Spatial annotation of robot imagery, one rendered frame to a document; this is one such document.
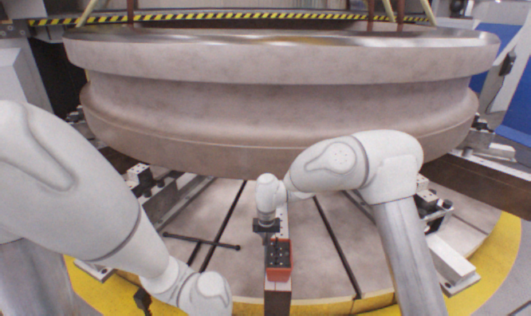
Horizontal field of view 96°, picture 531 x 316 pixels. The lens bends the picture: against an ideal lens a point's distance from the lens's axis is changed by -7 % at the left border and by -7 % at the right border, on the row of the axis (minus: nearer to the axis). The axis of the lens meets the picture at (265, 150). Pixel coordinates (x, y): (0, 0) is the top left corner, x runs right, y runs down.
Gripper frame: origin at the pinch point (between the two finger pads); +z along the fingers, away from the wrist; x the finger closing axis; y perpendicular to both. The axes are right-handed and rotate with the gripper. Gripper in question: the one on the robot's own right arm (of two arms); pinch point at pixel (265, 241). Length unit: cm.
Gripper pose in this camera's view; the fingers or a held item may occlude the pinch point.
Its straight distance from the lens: 134.6
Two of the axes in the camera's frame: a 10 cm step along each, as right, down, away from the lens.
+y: -0.4, 4.8, -8.8
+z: -0.1, 8.8, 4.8
